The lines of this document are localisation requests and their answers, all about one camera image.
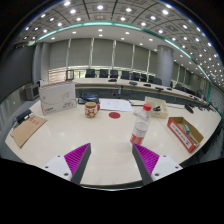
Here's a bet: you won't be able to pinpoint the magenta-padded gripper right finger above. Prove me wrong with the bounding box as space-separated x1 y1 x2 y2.
131 142 183 186

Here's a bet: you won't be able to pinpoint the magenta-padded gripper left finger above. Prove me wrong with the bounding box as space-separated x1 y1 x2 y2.
41 142 92 186

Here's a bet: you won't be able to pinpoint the clear red-capped water bottle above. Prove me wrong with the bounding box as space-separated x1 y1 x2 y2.
129 103 153 147

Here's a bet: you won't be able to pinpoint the open red brown carton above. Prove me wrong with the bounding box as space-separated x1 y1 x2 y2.
166 116 205 154

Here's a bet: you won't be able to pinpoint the red floral ceramic mug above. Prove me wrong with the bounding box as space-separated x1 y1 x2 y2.
84 101 101 119

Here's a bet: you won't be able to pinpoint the beige cardboard box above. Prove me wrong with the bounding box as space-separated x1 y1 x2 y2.
144 96 170 120

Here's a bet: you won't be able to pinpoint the flat round red coaster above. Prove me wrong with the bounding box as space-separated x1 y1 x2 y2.
108 111 122 120

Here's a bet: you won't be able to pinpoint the brown kraft envelope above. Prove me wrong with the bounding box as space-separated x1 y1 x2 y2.
10 115 48 149

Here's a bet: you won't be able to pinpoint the black desk phone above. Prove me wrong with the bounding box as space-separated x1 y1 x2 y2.
77 93 100 105

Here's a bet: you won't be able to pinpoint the white printed paper sheet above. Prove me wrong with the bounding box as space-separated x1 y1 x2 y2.
99 98 134 113

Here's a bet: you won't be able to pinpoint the white cardboard box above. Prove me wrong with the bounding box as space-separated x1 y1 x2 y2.
38 80 78 117

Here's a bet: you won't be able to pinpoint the black desk microphones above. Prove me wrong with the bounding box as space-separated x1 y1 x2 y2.
107 78 175 92

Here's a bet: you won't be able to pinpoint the grey monitor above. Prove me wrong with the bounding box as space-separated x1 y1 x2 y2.
23 83 41 102

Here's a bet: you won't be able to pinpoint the black mesh office chair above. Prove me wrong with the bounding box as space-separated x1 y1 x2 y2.
65 69 76 82

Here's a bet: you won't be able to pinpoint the row of black chairs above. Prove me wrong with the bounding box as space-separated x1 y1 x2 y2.
84 68 201 98

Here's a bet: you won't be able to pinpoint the ceiling lights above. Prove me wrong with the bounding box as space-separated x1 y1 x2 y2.
21 0 224 88

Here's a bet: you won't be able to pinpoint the black power adapter with cables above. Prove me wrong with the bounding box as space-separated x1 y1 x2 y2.
12 108 34 128

